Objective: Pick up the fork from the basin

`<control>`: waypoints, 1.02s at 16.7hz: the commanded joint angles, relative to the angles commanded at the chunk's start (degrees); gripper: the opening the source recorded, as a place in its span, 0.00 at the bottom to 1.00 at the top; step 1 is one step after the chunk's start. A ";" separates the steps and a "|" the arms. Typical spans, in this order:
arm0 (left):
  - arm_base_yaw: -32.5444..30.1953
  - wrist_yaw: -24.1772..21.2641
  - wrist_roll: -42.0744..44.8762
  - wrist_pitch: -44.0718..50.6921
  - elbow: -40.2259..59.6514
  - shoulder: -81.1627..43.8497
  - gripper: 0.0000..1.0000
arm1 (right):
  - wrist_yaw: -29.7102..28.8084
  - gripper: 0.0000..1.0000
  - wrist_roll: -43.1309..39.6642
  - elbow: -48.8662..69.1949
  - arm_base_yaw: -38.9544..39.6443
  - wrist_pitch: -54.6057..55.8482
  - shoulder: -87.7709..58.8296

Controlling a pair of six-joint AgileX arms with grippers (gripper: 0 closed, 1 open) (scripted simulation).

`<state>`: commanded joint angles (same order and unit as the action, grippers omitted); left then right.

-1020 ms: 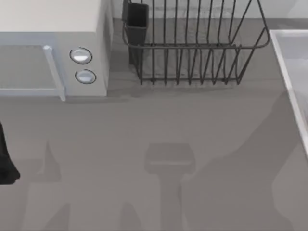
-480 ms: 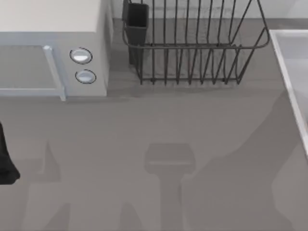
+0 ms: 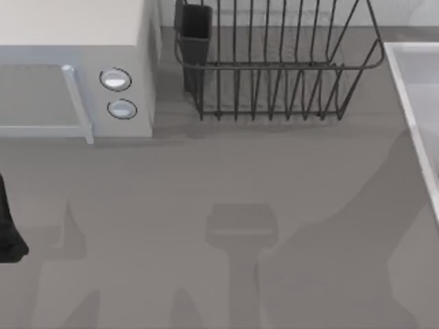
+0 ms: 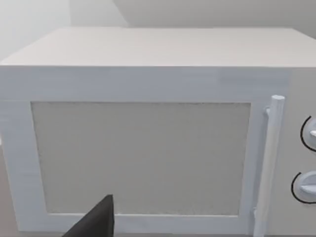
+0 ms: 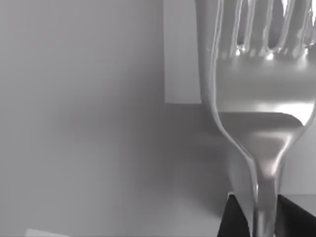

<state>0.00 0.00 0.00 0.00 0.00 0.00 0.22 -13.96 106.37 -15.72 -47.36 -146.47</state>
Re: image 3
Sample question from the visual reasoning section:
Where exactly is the round microwave knob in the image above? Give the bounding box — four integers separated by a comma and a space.
106, 98, 139, 121
99, 66, 133, 93

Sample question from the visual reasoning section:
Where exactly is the dark cutlery holder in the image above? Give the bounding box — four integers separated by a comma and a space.
174, 0, 213, 93

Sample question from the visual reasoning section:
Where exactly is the glass microwave door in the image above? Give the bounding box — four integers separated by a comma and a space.
0, 64, 95, 145

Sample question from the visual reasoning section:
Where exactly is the pale microwave oven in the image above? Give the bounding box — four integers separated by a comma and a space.
0, 0, 162, 145

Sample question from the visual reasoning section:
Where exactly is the white sink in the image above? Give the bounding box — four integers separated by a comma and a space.
383, 42, 439, 227

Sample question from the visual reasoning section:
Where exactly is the dark wire dish rack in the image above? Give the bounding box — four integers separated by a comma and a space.
174, 0, 385, 122

